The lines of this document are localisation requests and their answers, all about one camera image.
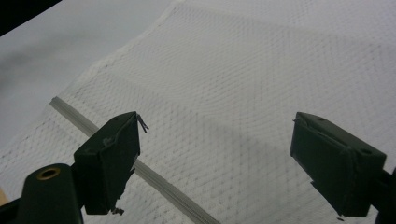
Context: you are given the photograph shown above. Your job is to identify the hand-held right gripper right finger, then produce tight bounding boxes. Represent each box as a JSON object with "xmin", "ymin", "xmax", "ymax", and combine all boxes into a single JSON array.
[{"xmin": 290, "ymin": 111, "xmax": 388, "ymax": 217}]

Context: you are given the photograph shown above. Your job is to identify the white mesh laundry bag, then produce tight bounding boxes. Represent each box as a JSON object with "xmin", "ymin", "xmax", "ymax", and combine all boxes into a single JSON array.
[{"xmin": 0, "ymin": 0, "xmax": 396, "ymax": 224}]

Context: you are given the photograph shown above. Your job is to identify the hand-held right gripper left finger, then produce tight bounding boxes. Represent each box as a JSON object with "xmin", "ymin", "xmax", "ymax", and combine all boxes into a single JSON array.
[{"xmin": 73, "ymin": 111, "xmax": 142, "ymax": 216}]

